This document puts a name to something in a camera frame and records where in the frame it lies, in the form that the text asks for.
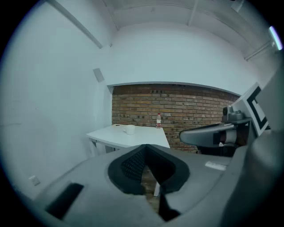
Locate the ceiling tube light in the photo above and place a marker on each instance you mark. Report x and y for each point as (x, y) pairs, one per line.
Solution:
(275, 37)

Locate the grey wall panel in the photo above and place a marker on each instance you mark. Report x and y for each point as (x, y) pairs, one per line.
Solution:
(98, 75)

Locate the white cup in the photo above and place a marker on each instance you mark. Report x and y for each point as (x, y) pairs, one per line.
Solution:
(129, 130)

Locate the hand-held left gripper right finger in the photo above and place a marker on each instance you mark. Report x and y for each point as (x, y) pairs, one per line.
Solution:
(168, 168)

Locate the white wall socket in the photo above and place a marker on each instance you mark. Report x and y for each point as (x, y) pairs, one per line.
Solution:
(34, 180)

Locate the clear bottle with red cap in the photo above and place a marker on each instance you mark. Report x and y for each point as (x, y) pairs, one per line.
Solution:
(158, 122)

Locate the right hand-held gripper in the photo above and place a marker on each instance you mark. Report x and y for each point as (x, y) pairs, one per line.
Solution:
(248, 104)

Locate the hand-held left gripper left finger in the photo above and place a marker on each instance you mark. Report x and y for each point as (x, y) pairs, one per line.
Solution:
(124, 166)

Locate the white wall conduit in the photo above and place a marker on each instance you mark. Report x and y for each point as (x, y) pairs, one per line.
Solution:
(75, 22)

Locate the white table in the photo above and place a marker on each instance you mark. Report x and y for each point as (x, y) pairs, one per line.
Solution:
(144, 138)

